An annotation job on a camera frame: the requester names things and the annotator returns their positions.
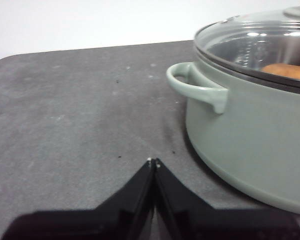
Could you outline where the brown potato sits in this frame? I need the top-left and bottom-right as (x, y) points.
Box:
(261, 63), (300, 82)

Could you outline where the glass lid with green knob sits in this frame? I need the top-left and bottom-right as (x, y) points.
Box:
(193, 0), (300, 90)

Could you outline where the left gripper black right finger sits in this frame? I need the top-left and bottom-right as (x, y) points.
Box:
(154, 158), (300, 240)

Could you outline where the sage green electric cooking pot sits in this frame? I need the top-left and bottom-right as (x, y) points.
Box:
(166, 42), (300, 217)

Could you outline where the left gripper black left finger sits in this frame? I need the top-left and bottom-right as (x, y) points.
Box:
(1, 159), (156, 240)

